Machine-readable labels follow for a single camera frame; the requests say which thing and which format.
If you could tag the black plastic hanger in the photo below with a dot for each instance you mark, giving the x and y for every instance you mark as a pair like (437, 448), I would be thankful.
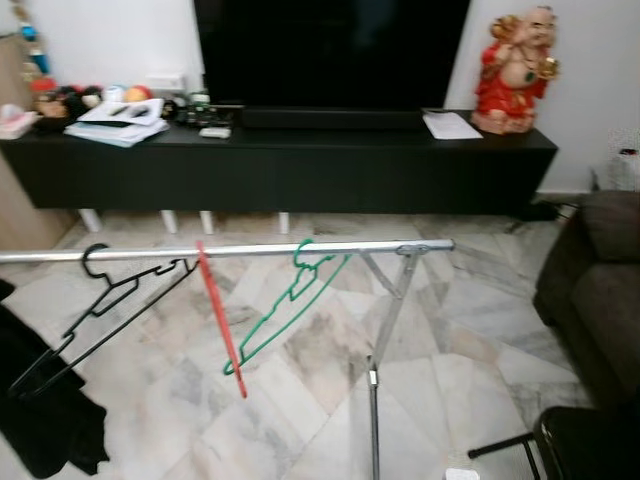
(84, 260)

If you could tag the green hanger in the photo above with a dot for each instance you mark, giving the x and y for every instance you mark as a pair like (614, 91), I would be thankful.
(236, 361)

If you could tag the red hanger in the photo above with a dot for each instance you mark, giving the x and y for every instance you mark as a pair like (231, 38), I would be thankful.
(222, 325)

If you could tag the dark grey fabric sofa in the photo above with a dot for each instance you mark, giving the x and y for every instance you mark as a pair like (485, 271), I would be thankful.
(600, 290)

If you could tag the white marble side table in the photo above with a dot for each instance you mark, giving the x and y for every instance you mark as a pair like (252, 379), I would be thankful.
(615, 172)

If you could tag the red Buddha statue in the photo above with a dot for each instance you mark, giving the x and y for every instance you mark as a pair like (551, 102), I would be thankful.
(510, 85)

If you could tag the black folding chair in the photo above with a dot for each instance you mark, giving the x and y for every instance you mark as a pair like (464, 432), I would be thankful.
(590, 445)

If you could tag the white paper sheet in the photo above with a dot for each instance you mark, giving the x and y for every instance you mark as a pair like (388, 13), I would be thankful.
(452, 126)

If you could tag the black soundbar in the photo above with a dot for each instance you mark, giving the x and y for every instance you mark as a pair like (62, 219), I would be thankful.
(330, 119)

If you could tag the silver metal clothes rack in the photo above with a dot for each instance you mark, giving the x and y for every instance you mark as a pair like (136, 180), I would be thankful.
(300, 249)

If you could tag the black TV console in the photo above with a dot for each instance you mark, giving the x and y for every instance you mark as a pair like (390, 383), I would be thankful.
(300, 175)

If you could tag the black television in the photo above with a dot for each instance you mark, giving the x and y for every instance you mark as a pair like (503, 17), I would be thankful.
(330, 50)

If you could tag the small white remote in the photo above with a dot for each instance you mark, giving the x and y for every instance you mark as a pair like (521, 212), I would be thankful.
(215, 132)

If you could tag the dark small ornament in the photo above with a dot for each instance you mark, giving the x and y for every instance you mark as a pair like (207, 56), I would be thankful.
(200, 110)

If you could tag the paper stack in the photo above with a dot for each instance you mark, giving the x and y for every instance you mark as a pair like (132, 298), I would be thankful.
(115, 125)

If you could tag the black plush toy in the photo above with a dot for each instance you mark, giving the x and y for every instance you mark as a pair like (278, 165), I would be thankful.
(78, 103)

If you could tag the red-lid jar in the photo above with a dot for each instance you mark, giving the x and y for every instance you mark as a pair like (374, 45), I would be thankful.
(42, 100)

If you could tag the black printed T-shirt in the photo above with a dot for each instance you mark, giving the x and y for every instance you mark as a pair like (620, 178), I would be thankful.
(40, 400)

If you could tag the trophy with blue ornament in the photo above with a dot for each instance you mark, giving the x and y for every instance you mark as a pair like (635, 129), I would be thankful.
(38, 62)

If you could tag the pink tissue box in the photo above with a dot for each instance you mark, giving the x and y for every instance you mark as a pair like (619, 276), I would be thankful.
(15, 122)

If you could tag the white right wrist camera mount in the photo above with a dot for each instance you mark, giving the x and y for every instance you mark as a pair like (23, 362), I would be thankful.
(462, 474)

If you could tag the white wall socket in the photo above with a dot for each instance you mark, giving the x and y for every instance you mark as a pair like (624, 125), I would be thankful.
(165, 81)

